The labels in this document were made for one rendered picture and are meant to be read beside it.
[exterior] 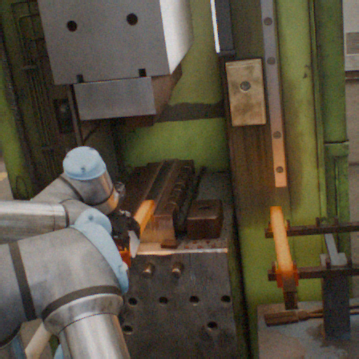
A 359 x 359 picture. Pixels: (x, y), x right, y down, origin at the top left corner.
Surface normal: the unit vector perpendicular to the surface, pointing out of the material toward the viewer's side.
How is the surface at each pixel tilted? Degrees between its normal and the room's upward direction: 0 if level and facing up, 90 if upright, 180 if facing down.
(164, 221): 90
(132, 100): 90
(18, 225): 85
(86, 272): 42
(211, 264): 90
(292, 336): 0
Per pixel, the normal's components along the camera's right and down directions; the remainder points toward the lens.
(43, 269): 0.19, -0.23
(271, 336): -0.13, -0.92
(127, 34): -0.16, 0.38
